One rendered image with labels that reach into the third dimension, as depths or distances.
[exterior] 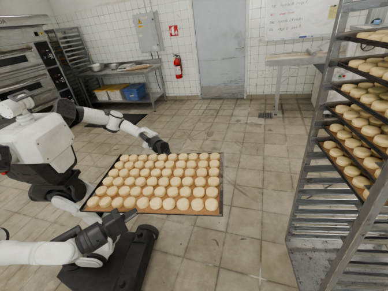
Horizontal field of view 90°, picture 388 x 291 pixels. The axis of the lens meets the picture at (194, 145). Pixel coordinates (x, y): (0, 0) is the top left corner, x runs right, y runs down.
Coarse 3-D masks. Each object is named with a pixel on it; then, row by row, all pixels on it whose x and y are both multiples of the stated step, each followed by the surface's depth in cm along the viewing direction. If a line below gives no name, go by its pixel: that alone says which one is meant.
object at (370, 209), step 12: (384, 168) 52; (384, 180) 52; (372, 192) 57; (384, 192) 54; (372, 204) 57; (384, 204) 56; (360, 216) 62; (372, 216) 59; (360, 228) 63; (348, 240) 69; (360, 240) 66; (348, 252) 71; (336, 264) 78; (336, 276) 80; (324, 288) 88
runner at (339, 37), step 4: (372, 28) 69; (376, 28) 69; (380, 28) 69; (384, 28) 69; (340, 32) 71; (344, 32) 71; (348, 32) 71; (352, 32) 71; (356, 32) 71; (336, 36) 72; (340, 36) 72; (344, 36) 72; (352, 36) 71; (356, 36) 71; (336, 40) 73; (340, 40) 72; (344, 40) 71
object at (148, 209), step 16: (128, 160) 110; (176, 160) 104; (208, 160) 101; (128, 176) 98; (160, 176) 95; (208, 176) 90; (192, 192) 83; (96, 208) 82; (112, 208) 81; (128, 208) 80; (144, 208) 79; (160, 208) 78; (176, 208) 77
